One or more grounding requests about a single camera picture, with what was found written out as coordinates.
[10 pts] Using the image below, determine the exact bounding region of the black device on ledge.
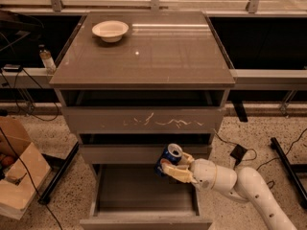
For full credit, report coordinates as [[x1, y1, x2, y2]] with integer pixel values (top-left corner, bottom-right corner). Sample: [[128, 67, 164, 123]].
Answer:
[[3, 64, 22, 73]]

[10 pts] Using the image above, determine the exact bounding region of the grey top drawer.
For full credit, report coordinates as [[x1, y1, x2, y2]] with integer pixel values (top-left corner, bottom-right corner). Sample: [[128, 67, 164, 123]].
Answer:
[[62, 107, 225, 134]]

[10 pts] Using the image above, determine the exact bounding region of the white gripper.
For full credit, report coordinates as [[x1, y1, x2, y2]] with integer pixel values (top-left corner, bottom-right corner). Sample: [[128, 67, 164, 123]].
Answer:
[[162, 152, 237, 193]]

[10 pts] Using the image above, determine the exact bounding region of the cardboard box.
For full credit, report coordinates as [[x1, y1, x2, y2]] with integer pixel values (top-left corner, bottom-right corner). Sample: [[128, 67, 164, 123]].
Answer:
[[0, 117, 51, 219]]

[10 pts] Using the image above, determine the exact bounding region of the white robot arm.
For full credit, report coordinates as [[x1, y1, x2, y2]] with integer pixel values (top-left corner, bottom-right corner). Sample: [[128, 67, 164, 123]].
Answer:
[[160, 153, 297, 230]]

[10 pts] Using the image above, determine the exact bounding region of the black power adapter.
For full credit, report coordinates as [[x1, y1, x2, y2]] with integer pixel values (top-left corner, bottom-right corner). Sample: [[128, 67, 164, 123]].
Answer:
[[230, 145, 248, 164]]

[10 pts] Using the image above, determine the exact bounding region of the black metal floor bar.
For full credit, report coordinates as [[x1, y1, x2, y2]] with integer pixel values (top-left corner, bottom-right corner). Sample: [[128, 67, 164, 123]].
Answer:
[[271, 137, 307, 209], [38, 143, 79, 205]]

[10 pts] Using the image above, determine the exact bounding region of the grey drawer cabinet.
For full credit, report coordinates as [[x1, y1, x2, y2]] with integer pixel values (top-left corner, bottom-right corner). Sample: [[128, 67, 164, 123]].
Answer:
[[48, 10, 236, 177]]

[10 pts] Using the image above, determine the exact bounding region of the black floor cable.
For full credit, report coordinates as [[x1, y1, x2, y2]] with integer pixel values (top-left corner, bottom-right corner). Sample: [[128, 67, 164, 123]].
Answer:
[[213, 128, 307, 192]]

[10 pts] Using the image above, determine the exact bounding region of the clear plastic bottle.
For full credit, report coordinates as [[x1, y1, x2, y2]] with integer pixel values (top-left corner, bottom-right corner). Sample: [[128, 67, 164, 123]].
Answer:
[[38, 44, 57, 75]]

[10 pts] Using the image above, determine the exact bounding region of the grey middle drawer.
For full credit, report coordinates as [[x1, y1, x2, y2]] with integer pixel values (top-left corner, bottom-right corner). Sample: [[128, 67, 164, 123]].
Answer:
[[78, 143, 213, 165]]

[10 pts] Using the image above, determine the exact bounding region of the black metal floor bar left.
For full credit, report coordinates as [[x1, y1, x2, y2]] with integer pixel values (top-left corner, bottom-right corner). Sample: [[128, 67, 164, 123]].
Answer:
[[38, 143, 79, 205]]

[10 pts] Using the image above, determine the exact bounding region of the grey open bottom drawer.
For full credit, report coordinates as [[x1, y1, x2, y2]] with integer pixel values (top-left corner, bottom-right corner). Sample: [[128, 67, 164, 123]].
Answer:
[[80, 165, 212, 230]]

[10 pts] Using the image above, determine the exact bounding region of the white bowl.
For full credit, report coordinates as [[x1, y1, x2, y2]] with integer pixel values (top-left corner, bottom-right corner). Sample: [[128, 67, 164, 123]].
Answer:
[[92, 20, 129, 43]]

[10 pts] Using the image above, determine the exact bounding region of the blue pepsi can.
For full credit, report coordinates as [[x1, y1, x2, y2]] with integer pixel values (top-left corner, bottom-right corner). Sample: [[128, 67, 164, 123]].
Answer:
[[154, 144, 182, 177]]

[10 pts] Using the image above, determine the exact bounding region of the black metal floor bar right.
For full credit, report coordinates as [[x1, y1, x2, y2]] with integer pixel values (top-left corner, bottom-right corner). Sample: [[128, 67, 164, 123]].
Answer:
[[271, 137, 307, 209]]

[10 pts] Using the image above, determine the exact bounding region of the black cable left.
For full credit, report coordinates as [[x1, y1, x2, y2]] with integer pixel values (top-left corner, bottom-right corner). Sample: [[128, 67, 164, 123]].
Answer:
[[0, 68, 64, 230]]

